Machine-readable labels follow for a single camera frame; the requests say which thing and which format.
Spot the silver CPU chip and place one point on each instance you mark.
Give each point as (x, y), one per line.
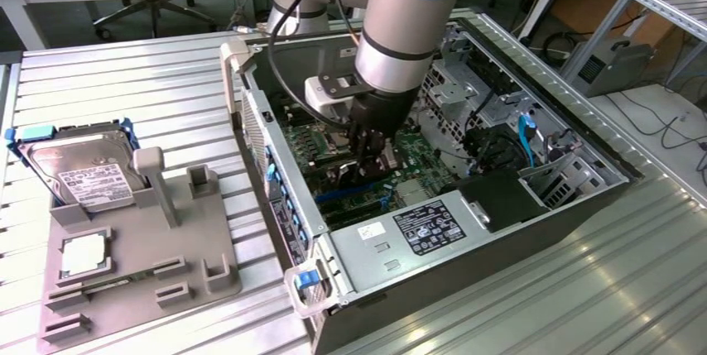
(82, 257)

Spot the grey computer tower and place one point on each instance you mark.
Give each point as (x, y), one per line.
(617, 69)

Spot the black plastic shroud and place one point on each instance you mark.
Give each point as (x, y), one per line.
(496, 202)

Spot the CPU socket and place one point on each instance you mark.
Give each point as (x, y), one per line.
(331, 137)

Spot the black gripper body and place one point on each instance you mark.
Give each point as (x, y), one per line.
(387, 111)

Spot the silver disk bay cage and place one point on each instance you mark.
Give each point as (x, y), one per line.
(447, 94)

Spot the grey power supply unit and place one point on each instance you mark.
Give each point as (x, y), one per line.
(375, 255)

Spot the silver hard disk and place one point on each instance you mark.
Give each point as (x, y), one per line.
(82, 177)

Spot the blue expansion slot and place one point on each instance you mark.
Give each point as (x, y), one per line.
(341, 194)

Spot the green RAM stick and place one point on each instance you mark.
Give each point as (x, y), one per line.
(126, 278)

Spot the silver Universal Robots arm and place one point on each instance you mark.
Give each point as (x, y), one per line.
(408, 20)

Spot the open black PC case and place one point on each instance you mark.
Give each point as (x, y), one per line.
(496, 268)

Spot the blue disk caddy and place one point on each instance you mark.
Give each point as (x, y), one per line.
(33, 133)

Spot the black office chair base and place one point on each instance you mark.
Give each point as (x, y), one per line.
(157, 5)

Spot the NVIDIA graphics card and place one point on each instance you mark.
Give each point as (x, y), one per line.
(344, 181)

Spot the green Dell motherboard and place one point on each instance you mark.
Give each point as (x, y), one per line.
(425, 156)

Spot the grey plastic parts rack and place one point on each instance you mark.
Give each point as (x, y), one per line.
(137, 255)

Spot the silver chipset heatsink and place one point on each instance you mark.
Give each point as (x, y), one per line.
(413, 193)

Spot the blue case latch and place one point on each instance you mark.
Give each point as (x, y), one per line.
(307, 280)

